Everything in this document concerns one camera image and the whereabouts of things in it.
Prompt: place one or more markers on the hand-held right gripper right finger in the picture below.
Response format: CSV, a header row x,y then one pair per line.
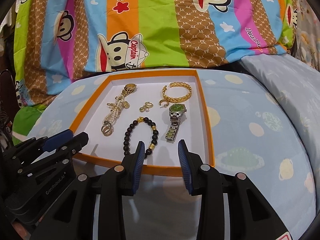
x,y
183,165

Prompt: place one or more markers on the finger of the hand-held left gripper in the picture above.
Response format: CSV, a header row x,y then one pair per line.
x,y
57,138
75,142

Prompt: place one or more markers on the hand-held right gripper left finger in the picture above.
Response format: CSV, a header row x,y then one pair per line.
x,y
138,165

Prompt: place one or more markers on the orange cardboard box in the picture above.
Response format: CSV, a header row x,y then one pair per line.
x,y
100,141

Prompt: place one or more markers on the gold dangling earring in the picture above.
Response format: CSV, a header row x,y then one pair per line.
x,y
143,108

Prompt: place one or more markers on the silver link-band wristwatch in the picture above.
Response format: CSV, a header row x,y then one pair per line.
x,y
177,108

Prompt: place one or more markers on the gold hoop earring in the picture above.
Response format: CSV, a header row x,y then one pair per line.
x,y
160,103

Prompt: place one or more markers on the green cushion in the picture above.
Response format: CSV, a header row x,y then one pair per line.
x,y
25,120

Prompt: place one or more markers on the gold braided bangle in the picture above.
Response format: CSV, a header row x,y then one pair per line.
x,y
175,98

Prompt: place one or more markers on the light blue dotted sheet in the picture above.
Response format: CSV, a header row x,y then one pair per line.
x,y
237,120

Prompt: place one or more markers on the small gold wristwatch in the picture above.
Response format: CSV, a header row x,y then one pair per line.
x,y
130,88

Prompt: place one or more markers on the pale blue quilt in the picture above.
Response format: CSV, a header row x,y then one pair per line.
x,y
287,80

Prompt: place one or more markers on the striped cartoon monkey blanket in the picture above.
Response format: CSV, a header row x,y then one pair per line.
x,y
160,25

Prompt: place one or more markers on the grey floral cloth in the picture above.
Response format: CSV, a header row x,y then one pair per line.
x,y
307,35

